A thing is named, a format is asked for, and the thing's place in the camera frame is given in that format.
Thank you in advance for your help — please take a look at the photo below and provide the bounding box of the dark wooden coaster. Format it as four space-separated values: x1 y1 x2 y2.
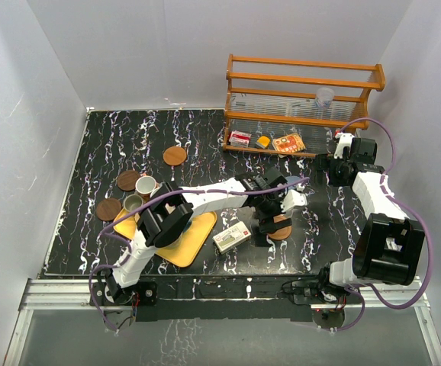
117 170 141 191
95 197 122 222

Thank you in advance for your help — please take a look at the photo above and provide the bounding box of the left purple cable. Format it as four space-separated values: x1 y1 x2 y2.
88 176 311 336

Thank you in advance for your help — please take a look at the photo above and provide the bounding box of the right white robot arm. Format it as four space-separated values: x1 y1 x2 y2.
316 132 425 303

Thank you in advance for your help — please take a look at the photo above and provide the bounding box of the dark wooden coaster upper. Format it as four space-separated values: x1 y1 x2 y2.
117 170 141 191

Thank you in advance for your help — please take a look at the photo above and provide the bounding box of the white yellow box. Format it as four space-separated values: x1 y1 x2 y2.
213 222 251 254

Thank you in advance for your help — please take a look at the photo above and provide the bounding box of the purple cable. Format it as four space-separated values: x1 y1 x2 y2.
336 117 434 332
88 176 311 336

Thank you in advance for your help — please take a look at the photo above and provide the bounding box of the light wooden coaster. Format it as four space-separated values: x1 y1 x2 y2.
268 215 292 240
163 146 188 166

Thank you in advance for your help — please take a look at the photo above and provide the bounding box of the brown white cup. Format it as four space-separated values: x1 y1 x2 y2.
135 175 157 200

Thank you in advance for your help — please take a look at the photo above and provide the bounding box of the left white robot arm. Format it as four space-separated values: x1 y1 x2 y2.
96 168 291 304

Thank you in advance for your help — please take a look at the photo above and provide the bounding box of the orange wooden shelf rack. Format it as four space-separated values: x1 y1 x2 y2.
222 55 386 157

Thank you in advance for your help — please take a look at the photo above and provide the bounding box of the red white box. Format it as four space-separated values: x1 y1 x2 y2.
228 130 252 148

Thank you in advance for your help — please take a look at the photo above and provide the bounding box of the yellow tray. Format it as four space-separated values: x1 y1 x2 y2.
114 209 217 268

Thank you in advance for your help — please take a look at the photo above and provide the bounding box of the clear plastic cup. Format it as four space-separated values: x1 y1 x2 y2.
314 87 335 109

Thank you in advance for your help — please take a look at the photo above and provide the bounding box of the blue silicone coaster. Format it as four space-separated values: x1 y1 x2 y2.
285 176 301 189

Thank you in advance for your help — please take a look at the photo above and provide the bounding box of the grey green cup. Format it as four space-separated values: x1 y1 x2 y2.
123 194 143 212

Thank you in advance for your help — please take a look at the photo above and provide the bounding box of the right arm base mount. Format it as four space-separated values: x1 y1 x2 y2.
280 264 350 332

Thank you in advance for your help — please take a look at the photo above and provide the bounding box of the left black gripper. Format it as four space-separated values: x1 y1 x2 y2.
255 188 291 233

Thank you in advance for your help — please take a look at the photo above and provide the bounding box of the yellow grey sponge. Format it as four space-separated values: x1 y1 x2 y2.
255 136 271 149

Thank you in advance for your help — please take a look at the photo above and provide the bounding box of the dark wooden coaster lower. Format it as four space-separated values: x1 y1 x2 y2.
95 197 122 222

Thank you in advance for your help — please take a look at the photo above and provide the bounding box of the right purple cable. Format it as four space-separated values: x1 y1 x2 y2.
336 117 434 332

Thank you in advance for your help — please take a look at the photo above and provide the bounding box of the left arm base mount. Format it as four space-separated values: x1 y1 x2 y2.
88 265 159 336

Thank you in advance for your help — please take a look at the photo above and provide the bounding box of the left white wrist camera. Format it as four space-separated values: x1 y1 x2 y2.
281 183 307 212

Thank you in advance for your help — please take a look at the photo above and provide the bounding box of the orange snack packet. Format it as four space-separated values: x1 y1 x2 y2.
272 133 306 153

